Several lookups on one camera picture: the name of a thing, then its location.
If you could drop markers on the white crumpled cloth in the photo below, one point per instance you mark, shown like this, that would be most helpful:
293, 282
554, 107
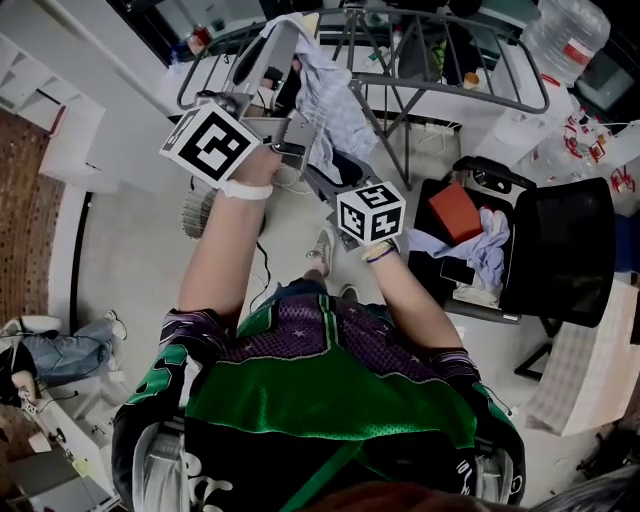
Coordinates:
490, 245

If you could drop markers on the white ribbed laundry basket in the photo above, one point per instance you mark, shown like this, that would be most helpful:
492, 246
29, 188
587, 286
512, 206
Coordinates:
197, 210

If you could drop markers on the blue spray bottle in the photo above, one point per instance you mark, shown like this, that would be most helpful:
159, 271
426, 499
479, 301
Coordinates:
178, 56

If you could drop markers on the cluster of red clips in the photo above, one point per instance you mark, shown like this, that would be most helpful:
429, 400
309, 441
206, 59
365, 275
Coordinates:
595, 150

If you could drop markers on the person's right shoe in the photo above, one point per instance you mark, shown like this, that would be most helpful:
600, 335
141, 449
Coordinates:
349, 292

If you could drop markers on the light blue checked shirt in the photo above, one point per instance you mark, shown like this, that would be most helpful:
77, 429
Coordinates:
335, 115

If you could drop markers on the large clear water jug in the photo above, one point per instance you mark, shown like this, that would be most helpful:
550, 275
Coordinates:
565, 40

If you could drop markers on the white shelf cabinet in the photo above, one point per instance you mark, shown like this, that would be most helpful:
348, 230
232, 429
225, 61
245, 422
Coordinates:
65, 125

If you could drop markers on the person's left shoe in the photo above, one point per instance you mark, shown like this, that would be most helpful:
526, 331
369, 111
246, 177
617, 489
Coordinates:
322, 252

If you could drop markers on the red book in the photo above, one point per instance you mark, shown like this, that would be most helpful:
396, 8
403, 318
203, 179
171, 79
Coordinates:
57, 121

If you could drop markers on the black mesh office chair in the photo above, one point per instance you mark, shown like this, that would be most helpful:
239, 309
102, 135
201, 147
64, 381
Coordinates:
565, 250

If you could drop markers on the blue chair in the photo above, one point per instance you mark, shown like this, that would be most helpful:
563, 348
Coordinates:
627, 242

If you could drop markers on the person's green purple jersey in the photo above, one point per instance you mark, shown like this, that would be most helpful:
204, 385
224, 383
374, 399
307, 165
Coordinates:
325, 400

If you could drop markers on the red drink bottle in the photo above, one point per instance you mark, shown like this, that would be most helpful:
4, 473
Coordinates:
201, 37

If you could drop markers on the red box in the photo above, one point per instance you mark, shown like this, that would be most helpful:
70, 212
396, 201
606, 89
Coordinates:
455, 212

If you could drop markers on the black phone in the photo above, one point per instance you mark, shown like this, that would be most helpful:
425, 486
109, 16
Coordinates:
457, 270

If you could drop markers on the grey metal drying rack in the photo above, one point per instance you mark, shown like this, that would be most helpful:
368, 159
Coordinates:
500, 85

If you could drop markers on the white wristband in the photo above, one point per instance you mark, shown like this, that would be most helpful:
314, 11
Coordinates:
245, 191

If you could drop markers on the person's shoe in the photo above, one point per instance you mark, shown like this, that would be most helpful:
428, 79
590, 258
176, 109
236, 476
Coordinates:
349, 292
322, 252

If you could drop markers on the green cup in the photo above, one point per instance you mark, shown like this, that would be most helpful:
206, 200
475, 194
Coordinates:
217, 25

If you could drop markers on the white plastic bottle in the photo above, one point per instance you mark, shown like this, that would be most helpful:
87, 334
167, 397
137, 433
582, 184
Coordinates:
397, 37

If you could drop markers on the person's left forearm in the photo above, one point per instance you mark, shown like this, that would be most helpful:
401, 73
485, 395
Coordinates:
220, 260

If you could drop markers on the orange cup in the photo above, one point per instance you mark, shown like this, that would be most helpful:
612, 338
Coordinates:
471, 81

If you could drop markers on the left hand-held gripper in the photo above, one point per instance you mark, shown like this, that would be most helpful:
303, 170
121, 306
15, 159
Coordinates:
210, 142

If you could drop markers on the person's right forearm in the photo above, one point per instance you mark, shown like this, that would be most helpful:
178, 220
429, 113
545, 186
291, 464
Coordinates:
415, 305

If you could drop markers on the black window frame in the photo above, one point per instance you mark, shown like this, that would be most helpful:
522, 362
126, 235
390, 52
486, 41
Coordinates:
140, 20

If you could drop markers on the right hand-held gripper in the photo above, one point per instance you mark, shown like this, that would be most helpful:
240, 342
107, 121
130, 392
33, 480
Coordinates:
370, 215

